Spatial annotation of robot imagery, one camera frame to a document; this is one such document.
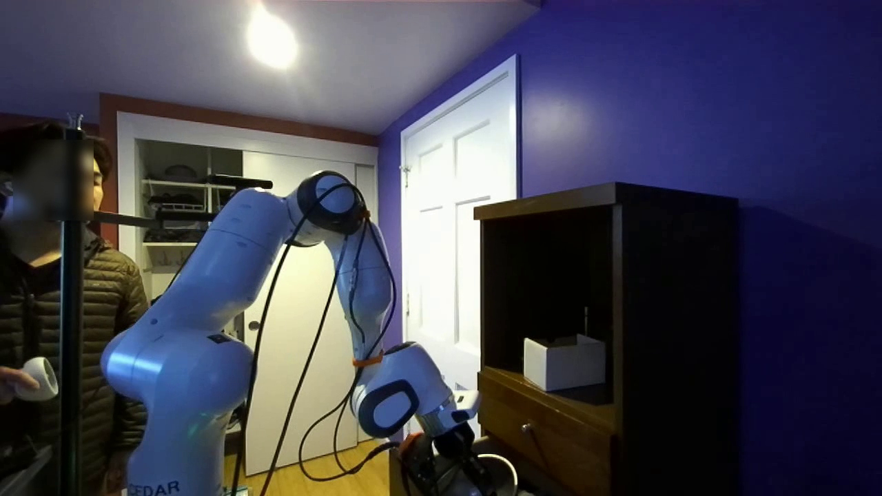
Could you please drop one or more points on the wooden shelf cabinet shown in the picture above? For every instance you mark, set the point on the wooden shelf cabinet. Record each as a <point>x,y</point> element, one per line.
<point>680,321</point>

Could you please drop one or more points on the person's hand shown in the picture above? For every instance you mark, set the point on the person's hand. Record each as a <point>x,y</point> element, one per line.
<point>15,384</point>

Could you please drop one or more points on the white handheld controller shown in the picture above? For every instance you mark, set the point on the white handheld controller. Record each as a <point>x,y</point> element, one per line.
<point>42,376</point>

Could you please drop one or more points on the white closet door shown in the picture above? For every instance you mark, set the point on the white closet door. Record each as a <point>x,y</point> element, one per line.
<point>279,367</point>

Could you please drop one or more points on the metal bowl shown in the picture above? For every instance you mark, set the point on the metal bowl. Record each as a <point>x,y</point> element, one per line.
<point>504,474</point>

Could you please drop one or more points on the black camera stand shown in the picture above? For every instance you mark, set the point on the black camera stand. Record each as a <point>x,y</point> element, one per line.
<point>70,348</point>

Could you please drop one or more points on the person in puffer jacket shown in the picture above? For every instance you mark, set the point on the person in puffer jacket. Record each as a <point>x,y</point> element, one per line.
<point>106,304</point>

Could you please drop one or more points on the small white box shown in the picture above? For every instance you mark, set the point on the small white box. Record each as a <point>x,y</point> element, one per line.
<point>562,363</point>

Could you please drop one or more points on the black device on closet shelf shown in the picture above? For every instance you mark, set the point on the black device on closet shelf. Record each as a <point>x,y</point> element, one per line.
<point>181,224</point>

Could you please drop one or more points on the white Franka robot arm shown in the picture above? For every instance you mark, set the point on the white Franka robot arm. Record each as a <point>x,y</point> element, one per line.
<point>184,367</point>

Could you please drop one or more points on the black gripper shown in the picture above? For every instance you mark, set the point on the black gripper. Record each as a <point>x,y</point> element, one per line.
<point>450,464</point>

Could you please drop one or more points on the white panel door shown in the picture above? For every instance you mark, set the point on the white panel door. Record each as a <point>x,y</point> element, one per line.
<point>458,230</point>

